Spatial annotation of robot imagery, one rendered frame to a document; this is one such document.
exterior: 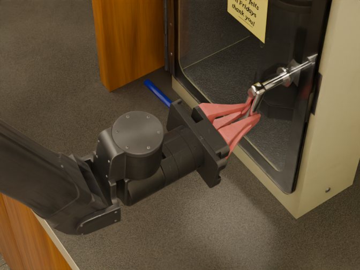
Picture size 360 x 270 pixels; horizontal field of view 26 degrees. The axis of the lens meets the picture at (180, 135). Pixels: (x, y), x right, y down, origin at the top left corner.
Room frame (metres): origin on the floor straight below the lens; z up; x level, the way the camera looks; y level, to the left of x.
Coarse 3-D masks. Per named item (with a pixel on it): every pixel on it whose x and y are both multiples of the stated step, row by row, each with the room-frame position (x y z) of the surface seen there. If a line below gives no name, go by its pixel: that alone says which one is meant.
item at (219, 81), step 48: (192, 0) 0.83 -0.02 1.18; (288, 0) 0.68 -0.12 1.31; (192, 48) 0.83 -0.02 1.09; (240, 48) 0.74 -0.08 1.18; (288, 48) 0.67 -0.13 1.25; (192, 96) 0.83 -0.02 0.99; (240, 96) 0.73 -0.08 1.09; (288, 96) 0.66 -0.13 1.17; (240, 144) 0.73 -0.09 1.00; (288, 144) 0.65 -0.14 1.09; (288, 192) 0.64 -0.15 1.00
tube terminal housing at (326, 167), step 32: (352, 0) 0.64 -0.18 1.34; (352, 32) 0.65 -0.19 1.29; (320, 64) 0.64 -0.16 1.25; (352, 64) 0.66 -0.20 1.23; (320, 96) 0.63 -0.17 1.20; (352, 96) 0.67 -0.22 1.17; (320, 128) 0.64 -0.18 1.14; (352, 128) 0.68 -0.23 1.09; (320, 160) 0.65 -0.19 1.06; (352, 160) 0.69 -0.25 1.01; (320, 192) 0.66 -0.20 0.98
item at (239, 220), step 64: (0, 0) 1.12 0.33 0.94; (64, 0) 1.12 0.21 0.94; (0, 64) 0.95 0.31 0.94; (64, 64) 0.95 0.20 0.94; (64, 128) 0.81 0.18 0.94; (192, 192) 0.68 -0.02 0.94; (256, 192) 0.68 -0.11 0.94; (64, 256) 0.59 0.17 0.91; (128, 256) 0.57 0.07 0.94; (192, 256) 0.57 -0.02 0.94; (256, 256) 0.57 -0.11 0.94; (320, 256) 0.57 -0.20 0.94
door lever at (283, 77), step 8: (280, 72) 0.67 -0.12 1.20; (272, 80) 0.66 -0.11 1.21; (280, 80) 0.66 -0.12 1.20; (288, 80) 0.66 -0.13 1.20; (256, 88) 0.64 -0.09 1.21; (264, 88) 0.64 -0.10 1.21; (248, 96) 0.65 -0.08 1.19; (256, 96) 0.64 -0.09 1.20; (248, 104) 0.65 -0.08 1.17; (256, 104) 0.64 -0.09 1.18; (248, 112) 0.64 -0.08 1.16; (256, 112) 0.65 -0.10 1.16; (240, 120) 0.66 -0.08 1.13
